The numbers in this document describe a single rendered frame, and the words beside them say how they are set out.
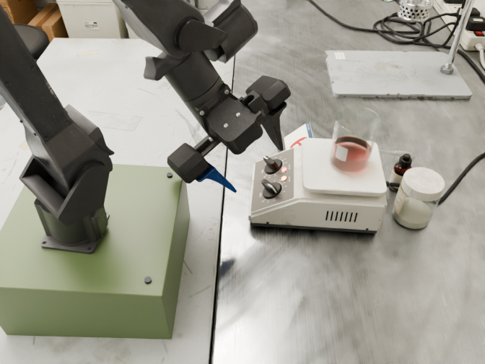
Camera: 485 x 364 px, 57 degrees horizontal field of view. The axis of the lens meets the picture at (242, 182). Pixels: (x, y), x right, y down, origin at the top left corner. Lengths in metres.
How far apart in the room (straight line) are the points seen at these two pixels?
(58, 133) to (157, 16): 0.15
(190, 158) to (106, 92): 0.51
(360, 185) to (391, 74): 0.49
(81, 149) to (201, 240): 0.28
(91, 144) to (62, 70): 0.70
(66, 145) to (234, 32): 0.24
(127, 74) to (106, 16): 1.82
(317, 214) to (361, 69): 0.51
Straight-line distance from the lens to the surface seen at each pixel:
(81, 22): 2.98
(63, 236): 0.56
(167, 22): 0.48
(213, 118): 0.55
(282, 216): 0.68
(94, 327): 0.60
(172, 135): 0.89
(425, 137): 0.94
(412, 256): 0.71
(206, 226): 0.71
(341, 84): 1.04
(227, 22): 0.57
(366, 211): 0.68
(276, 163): 0.71
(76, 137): 0.48
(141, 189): 0.63
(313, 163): 0.68
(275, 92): 0.60
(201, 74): 0.55
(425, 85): 1.09
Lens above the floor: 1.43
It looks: 43 degrees down
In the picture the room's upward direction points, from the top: straight up
